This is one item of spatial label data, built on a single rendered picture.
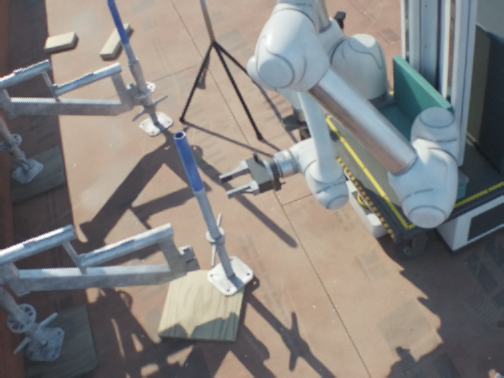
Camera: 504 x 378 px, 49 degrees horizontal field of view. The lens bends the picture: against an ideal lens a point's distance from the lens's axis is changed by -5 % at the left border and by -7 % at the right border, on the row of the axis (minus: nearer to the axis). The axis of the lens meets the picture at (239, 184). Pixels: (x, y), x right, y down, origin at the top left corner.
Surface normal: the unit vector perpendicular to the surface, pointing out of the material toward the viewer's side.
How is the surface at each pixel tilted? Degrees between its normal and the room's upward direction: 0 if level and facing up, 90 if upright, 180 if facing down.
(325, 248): 0
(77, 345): 0
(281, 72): 86
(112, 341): 0
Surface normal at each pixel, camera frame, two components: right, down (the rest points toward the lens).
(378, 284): -0.19, -0.67
